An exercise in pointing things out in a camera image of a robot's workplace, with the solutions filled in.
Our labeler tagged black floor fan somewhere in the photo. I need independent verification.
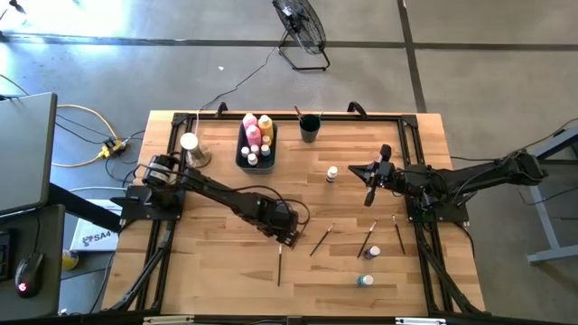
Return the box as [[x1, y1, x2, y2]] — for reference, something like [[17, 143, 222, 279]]
[[271, 0, 331, 72]]

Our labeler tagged black paintbrush golden tip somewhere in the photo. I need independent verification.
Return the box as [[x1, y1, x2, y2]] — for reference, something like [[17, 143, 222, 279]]
[[291, 219, 312, 250]]

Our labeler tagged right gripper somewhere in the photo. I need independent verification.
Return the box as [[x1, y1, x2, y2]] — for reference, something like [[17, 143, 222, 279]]
[[348, 144, 430, 208]]

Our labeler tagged grey-teal plastic bin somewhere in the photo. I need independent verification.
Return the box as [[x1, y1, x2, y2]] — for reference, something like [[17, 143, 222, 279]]
[[234, 117, 279, 175]]

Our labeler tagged yellow round object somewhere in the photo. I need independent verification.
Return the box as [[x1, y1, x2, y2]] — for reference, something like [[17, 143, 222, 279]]
[[61, 248, 80, 273]]

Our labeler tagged yellow extension cable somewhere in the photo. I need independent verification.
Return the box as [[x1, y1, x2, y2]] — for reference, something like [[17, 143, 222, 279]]
[[51, 102, 126, 169]]

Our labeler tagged black keyboard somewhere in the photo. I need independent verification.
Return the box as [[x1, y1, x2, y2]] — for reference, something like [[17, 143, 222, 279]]
[[0, 228, 14, 283]]

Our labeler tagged teal ribbed plastic cup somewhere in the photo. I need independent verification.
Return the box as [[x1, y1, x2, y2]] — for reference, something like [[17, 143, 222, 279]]
[[298, 113, 322, 144]]

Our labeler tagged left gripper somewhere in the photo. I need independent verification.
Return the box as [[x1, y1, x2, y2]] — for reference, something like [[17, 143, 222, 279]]
[[252, 196, 303, 249]]

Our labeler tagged black desk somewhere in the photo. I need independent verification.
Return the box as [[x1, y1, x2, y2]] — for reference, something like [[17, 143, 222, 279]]
[[0, 202, 67, 322]]

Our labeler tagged black paintbrush silver ferrule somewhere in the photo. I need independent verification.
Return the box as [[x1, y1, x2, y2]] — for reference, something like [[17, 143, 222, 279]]
[[309, 223, 335, 257]]

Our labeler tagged grey metal table frame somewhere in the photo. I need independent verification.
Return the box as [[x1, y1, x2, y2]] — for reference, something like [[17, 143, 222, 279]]
[[498, 125, 578, 266]]

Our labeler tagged thin black fan cable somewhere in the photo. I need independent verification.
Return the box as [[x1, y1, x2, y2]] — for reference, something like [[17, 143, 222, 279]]
[[200, 42, 290, 112]]

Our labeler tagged black computer mouse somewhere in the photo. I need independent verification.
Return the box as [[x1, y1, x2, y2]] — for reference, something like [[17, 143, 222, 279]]
[[14, 251, 45, 300]]

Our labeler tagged white aluminium extrusion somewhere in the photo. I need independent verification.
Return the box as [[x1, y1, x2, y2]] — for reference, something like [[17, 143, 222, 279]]
[[394, 316, 449, 325], [142, 315, 196, 325]]

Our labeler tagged black floor cable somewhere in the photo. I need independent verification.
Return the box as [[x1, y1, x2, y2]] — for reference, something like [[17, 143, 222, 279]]
[[451, 116, 578, 163]]

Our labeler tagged white printed box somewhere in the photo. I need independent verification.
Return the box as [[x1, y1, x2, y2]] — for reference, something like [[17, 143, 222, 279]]
[[69, 198, 124, 254]]

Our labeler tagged black aluminium table frame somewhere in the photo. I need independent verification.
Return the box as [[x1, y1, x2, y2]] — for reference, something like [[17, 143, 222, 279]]
[[101, 110, 488, 317]]

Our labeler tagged large yellow paint bottle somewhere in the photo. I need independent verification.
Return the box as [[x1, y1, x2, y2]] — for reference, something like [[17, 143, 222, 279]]
[[257, 114, 275, 140]]

